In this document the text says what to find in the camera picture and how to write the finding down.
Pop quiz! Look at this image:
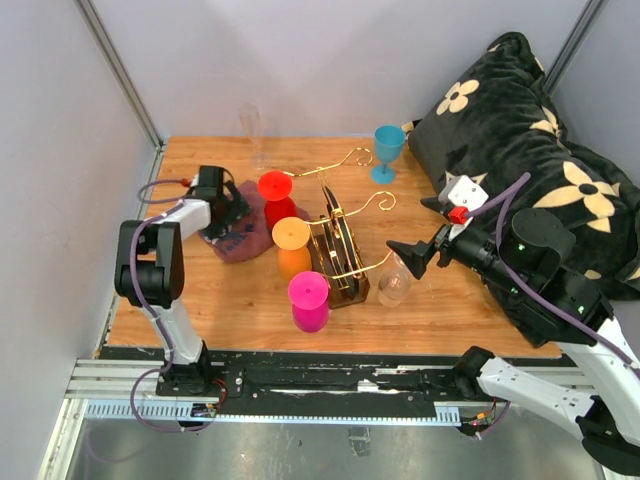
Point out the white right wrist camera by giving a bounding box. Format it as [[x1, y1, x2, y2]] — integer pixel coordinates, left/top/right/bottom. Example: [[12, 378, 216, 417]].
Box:
[[438, 175, 489, 211]]

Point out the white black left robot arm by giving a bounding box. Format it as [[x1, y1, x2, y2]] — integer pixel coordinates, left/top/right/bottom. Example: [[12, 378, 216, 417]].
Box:
[[114, 166, 250, 396]]

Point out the blue wine glass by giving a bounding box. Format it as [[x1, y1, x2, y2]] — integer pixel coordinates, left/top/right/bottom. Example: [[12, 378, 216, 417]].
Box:
[[371, 125, 406, 185]]

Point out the gold wire glass rack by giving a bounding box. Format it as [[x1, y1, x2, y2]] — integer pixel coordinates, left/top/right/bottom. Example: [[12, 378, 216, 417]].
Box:
[[287, 161, 397, 309]]

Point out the clear round wine glass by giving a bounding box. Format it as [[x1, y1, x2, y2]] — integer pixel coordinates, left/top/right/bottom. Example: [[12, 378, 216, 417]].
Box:
[[377, 254, 412, 308]]

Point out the orange wine glass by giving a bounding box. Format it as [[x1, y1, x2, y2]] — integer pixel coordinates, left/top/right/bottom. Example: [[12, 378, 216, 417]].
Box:
[[272, 217, 312, 282]]

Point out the clear champagne flute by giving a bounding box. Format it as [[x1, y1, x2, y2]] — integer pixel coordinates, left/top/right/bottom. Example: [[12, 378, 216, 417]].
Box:
[[239, 103, 270, 170]]

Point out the red wine glass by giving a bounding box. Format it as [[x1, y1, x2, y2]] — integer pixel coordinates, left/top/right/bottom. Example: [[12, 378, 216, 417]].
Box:
[[258, 170, 297, 230]]

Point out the black floral blanket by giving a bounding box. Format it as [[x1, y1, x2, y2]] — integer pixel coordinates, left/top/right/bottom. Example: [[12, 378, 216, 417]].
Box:
[[407, 32, 639, 329]]

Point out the maroon printed t-shirt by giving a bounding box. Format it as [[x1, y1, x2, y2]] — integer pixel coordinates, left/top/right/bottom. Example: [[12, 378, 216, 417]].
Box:
[[199, 180, 274, 264]]

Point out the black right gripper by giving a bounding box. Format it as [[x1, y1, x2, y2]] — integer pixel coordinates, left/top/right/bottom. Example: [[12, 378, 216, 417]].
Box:
[[385, 217, 526, 293]]

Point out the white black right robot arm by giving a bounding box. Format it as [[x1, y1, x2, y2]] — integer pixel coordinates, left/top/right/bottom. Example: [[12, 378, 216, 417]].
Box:
[[387, 201, 639, 476]]

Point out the pink wine glass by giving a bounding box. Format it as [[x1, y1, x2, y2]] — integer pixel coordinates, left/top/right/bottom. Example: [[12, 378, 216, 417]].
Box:
[[288, 271, 329, 333]]

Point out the aluminium frame rail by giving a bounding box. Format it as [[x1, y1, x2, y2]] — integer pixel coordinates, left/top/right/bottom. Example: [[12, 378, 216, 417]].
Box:
[[73, 0, 165, 151]]

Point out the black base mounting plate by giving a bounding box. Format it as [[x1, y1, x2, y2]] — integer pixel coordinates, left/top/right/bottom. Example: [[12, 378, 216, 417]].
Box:
[[156, 350, 493, 420]]

